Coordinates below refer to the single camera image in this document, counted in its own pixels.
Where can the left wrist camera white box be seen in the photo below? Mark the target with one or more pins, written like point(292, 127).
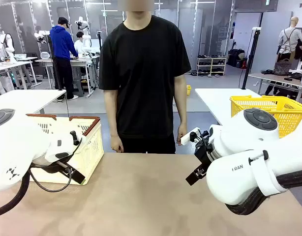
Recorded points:
point(77, 138)

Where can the white lab desk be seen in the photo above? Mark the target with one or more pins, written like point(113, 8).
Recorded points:
point(84, 64)

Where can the person's right forearm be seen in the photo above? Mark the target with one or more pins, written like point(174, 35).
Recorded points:
point(112, 113)

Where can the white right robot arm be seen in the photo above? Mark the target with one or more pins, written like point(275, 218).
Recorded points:
point(242, 147)

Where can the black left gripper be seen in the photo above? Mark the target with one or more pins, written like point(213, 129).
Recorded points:
point(50, 168)

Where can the person's right hand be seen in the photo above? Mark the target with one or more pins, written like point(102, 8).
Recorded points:
point(116, 143)

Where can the dark wicker basket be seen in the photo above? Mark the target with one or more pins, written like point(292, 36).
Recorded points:
point(282, 67)

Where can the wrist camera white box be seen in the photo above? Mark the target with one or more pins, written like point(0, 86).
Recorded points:
point(188, 137)
point(77, 138)

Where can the yellow plastic basket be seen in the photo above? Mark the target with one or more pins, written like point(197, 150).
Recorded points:
point(288, 113)

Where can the white shoe rack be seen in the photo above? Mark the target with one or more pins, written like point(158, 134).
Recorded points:
point(211, 66)

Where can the mannequin with grey shirt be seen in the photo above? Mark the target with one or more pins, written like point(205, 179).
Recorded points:
point(290, 39)

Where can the small yellow bin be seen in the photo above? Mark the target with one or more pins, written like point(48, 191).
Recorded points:
point(189, 90)

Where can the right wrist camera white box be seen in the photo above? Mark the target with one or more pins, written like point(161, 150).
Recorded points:
point(188, 137)

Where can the black bag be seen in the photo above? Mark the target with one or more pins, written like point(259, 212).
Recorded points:
point(235, 57)

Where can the person's left forearm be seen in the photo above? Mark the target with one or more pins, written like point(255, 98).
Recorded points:
point(181, 100)

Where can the large white table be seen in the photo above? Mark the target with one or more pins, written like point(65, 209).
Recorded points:
point(215, 100)

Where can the grey plastic stool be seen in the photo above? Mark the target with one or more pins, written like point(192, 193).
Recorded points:
point(78, 88)

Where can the person's left hand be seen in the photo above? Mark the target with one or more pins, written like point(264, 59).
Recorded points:
point(182, 134)

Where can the man in blue hoodie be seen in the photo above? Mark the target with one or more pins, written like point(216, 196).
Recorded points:
point(62, 54)

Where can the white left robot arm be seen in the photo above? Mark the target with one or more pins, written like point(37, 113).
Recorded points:
point(15, 147)

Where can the black pole with white camera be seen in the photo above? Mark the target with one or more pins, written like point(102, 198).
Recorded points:
point(250, 59)

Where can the small white lab robot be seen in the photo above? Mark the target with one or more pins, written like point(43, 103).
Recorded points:
point(41, 35)
point(84, 32)
point(8, 44)

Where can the black tripod pole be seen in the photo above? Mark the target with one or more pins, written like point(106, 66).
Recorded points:
point(53, 64)

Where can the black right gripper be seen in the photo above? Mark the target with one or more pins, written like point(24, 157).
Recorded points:
point(203, 152)

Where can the seated person in white shirt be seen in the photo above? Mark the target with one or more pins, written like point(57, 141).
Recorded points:
point(79, 44)

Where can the person in black t-shirt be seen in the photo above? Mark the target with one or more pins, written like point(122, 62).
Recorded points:
point(143, 81)

